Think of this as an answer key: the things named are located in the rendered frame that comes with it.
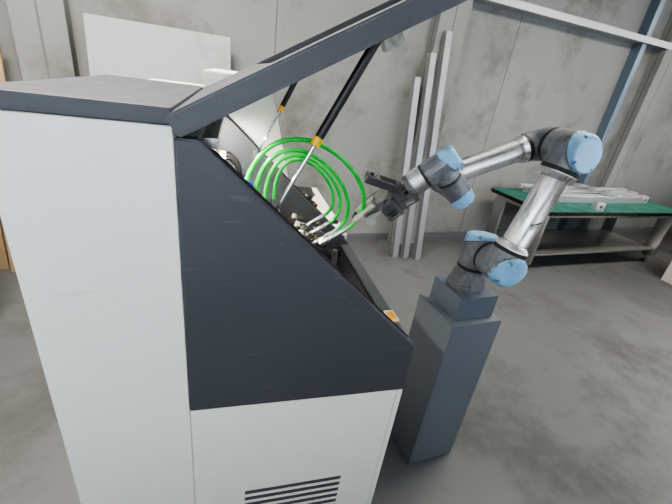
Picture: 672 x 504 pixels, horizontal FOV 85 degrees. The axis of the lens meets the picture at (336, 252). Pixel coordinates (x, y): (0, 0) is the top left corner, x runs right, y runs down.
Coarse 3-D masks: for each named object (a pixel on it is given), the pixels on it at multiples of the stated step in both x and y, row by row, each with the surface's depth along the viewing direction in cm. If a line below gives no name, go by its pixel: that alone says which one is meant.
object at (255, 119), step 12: (204, 72) 119; (216, 72) 120; (228, 72) 129; (204, 84) 121; (252, 108) 127; (264, 108) 128; (240, 120) 128; (252, 120) 129; (264, 120) 130; (276, 120) 131; (252, 132) 131; (264, 132) 132; (276, 132) 133; (264, 144) 134
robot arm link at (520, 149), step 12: (528, 132) 122; (540, 132) 119; (504, 144) 121; (516, 144) 120; (528, 144) 119; (468, 156) 121; (480, 156) 119; (492, 156) 119; (504, 156) 120; (516, 156) 120; (528, 156) 121; (468, 168) 119; (480, 168) 119; (492, 168) 121
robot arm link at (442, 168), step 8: (440, 152) 103; (448, 152) 101; (456, 152) 101; (432, 160) 103; (440, 160) 102; (448, 160) 101; (456, 160) 101; (424, 168) 104; (432, 168) 103; (440, 168) 102; (448, 168) 102; (456, 168) 102; (424, 176) 104; (432, 176) 104; (440, 176) 104; (448, 176) 104; (456, 176) 104; (432, 184) 106; (440, 184) 106; (448, 184) 105
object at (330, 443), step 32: (192, 416) 91; (224, 416) 94; (256, 416) 97; (288, 416) 100; (320, 416) 103; (352, 416) 106; (384, 416) 110; (192, 448) 97; (224, 448) 99; (256, 448) 102; (288, 448) 105; (320, 448) 109; (352, 448) 113; (384, 448) 117; (224, 480) 105; (256, 480) 108; (288, 480) 112; (320, 480) 116; (352, 480) 120
